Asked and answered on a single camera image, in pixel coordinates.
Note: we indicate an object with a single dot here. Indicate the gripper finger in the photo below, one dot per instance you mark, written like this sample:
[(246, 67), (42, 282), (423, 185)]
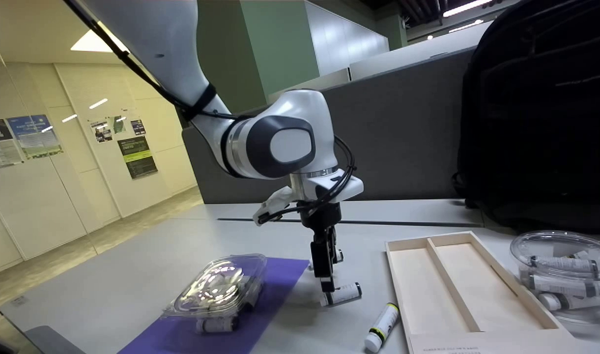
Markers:
[(321, 258), (333, 246)]

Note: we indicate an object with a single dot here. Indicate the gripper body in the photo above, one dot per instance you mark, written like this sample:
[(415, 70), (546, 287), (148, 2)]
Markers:
[(324, 214)]

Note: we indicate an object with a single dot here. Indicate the white tube with black cap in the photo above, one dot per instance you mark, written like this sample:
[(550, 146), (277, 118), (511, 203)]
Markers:
[(216, 325), (562, 264), (565, 285), (345, 293), (560, 301)]

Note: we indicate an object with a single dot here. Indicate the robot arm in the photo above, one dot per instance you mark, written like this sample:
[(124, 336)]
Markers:
[(290, 142)]

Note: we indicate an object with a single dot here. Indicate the wooden divided tray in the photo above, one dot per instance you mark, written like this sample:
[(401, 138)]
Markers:
[(471, 290)]

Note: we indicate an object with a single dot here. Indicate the purple mat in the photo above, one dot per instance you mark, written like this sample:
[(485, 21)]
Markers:
[(275, 280)]

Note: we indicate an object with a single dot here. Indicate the white tube with yellow band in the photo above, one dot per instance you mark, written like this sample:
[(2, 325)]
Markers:
[(383, 324)]

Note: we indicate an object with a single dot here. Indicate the clear plastic clamshell container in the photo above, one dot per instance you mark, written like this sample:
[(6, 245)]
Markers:
[(216, 285)]

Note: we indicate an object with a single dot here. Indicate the dark green poster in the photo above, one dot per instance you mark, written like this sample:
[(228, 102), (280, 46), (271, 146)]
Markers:
[(137, 157)]

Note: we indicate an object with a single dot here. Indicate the small dark poster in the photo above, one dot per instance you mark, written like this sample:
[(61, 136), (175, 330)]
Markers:
[(138, 127)]

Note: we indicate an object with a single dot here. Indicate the small green poster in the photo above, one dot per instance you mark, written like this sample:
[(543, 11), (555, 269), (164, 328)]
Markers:
[(119, 124)]

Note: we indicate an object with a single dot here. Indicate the clear plastic bowl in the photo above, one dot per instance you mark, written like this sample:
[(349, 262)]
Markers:
[(565, 243)]

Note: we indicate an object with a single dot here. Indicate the ceiling light strip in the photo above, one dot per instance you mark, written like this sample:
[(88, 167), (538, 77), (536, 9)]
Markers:
[(466, 26), (464, 8)]

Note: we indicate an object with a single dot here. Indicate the small photo poster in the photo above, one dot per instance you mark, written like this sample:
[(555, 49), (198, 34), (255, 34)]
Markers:
[(101, 132)]

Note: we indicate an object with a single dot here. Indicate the black backpack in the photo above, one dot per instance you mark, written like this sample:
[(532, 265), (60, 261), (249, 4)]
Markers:
[(540, 113)]

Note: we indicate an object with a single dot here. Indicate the blue and green poster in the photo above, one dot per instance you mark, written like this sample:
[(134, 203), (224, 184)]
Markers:
[(34, 135)]

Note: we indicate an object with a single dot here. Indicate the black and white poster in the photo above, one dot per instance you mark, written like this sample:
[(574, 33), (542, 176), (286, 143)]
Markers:
[(0, 145)]

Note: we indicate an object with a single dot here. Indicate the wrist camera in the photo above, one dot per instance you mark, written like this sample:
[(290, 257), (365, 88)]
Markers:
[(276, 201)]

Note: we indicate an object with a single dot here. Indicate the grey partition wall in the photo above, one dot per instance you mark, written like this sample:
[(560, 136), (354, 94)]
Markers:
[(403, 132)]

